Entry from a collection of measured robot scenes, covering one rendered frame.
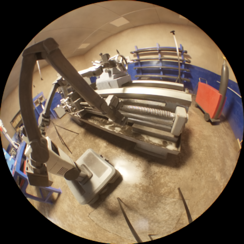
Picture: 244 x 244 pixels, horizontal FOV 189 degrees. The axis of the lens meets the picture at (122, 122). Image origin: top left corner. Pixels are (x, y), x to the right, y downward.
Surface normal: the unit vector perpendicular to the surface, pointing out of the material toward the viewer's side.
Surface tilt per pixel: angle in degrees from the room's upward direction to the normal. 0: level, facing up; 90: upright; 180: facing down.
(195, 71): 90
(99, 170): 0
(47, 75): 90
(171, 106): 90
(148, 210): 0
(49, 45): 90
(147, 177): 0
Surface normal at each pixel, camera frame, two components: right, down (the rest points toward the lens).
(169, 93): -0.47, -0.24
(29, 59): 0.78, 0.46
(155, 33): -0.52, 0.63
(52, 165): 0.79, 0.25
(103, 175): -0.21, -0.75
